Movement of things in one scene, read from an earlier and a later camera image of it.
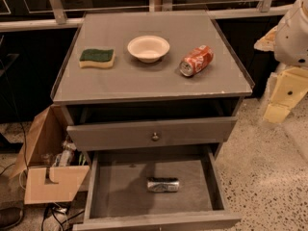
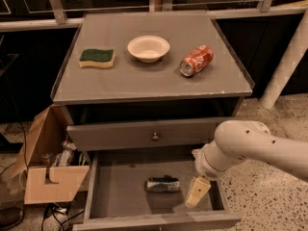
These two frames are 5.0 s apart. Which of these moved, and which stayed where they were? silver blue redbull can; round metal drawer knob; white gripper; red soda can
Moved: white gripper
Stayed: silver blue redbull can; round metal drawer knob; red soda can
